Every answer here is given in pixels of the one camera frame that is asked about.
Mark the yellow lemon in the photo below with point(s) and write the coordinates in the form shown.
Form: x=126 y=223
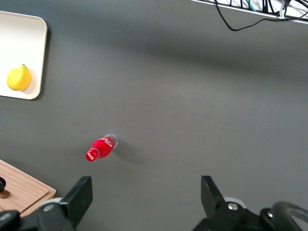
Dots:
x=18 y=78

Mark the cream rectangular tray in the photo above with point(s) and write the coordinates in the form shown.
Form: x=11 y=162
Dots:
x=21 y=43

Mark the red cola bottle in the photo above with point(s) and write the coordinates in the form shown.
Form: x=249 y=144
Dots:
x=102 y=146

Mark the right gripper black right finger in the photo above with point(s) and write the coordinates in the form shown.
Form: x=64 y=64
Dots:
x=210 y=195

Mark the white table edge rail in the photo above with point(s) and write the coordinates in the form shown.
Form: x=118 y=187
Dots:
x=240 y=7

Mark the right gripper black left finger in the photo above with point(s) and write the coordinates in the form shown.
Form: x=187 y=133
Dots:
x=80 y=195

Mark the wooden two-drawer cabinet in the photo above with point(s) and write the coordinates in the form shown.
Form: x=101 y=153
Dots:
x=24 y=190

